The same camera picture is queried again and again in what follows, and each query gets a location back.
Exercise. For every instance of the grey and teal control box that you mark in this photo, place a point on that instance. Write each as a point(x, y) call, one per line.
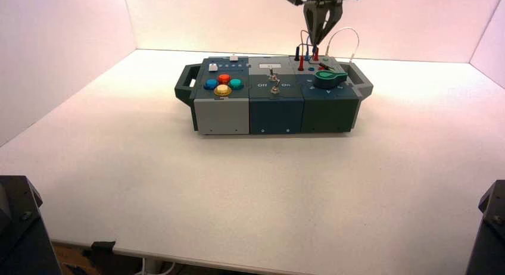
point(221, 117)

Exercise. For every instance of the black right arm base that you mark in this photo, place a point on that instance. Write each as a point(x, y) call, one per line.
point(489, 241)

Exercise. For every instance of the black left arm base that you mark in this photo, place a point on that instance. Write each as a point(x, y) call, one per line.
point(19, 233)

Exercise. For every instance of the black banana plug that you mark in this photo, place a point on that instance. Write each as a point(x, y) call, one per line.
point(296, 52)

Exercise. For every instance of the black and red probe plug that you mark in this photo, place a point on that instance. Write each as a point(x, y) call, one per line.
point(324, 65)

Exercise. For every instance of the green rotary knob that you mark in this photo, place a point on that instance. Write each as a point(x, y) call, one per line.
point(327, 80)

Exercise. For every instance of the white label plate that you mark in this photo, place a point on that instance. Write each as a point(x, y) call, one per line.
point(270, 65)

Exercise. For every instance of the teal round push button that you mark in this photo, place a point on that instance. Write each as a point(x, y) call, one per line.
point(236, 83)

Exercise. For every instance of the red round push button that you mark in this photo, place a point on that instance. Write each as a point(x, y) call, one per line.
point(224, 78)

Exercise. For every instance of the large white square key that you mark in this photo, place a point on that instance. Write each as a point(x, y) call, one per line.
point(213, 67)

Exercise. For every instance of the yellow round push button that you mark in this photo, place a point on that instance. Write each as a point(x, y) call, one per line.
point(223, 90)

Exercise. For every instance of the blue round push button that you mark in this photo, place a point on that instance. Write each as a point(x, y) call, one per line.
point(211, 84)

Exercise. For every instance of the black table clamp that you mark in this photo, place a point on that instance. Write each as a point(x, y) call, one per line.
point(103, 246)

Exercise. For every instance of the short metal toggle switch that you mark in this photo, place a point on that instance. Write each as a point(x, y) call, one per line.
point(272, 76)

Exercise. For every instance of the tall metal toggle switch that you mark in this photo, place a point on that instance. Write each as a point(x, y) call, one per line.
point(275, 89)

